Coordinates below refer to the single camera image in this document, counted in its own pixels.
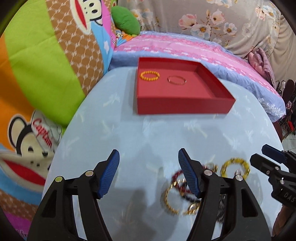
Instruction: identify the yellow crystal bead bracelet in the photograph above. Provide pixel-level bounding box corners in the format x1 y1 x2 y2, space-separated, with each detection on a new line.
220 158 251 179

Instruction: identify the gold chain bracelet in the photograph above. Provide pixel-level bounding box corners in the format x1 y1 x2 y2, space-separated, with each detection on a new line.
160 182 201 216

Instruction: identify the dark red bead bracelet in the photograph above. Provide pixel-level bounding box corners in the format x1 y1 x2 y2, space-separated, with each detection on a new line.
170 164 206 197

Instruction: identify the thin gold bangle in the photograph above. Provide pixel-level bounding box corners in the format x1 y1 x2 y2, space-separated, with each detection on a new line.
167 75 187 85

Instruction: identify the orange bead bracelet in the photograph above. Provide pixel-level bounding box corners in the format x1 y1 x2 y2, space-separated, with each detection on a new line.
139 70 161 82

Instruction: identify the purple garnet bead strand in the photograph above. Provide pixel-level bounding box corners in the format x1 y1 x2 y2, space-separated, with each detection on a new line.
216 194 227 223

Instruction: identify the red jewelry tray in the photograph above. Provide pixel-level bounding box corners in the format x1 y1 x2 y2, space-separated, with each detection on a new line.
137 57 235 114

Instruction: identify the left hand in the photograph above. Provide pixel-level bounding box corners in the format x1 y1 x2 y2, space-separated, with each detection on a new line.
273 205 293 236

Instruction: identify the dark wooden chair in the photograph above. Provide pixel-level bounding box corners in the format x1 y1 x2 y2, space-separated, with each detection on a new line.
276 79 295 108

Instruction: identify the pink and blue pillow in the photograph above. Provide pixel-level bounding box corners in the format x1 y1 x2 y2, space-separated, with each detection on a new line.
109 31 286 122

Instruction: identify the pink folded cloth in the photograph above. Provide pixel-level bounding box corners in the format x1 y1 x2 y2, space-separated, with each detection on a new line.
247 48 276 89

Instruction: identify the floral grey blanket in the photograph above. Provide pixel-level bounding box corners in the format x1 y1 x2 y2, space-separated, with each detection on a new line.
117 0 295 81

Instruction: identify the colourful monkey cartoon quilt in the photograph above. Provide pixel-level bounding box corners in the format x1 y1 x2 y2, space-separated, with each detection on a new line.
0 0 142 240

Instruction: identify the green cushion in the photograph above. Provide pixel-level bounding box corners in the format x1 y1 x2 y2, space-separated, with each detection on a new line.
111 6 140 35

